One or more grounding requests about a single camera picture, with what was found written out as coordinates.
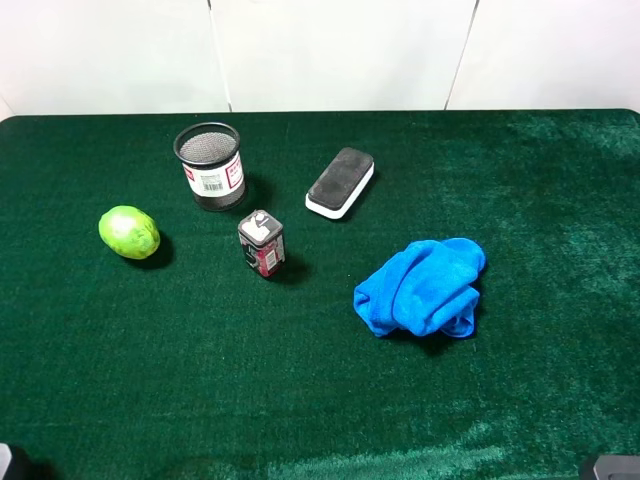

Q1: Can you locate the green mango fruit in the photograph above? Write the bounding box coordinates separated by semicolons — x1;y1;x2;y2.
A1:
98;205;161;260

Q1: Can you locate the black white board eraser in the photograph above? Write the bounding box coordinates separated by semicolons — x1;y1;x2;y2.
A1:
305;147;375;220

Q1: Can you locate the small red black box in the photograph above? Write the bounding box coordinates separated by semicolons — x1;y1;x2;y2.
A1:
237;210;285;278

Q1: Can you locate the crumpled blue cloth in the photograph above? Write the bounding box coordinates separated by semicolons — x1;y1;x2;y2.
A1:
353;238;486;338

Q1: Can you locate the black mesh pen cup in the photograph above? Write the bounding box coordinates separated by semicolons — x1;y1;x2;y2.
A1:
173;122;247;212

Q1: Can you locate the green felt table mat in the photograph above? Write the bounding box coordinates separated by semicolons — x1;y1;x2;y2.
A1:
1;110;639;479

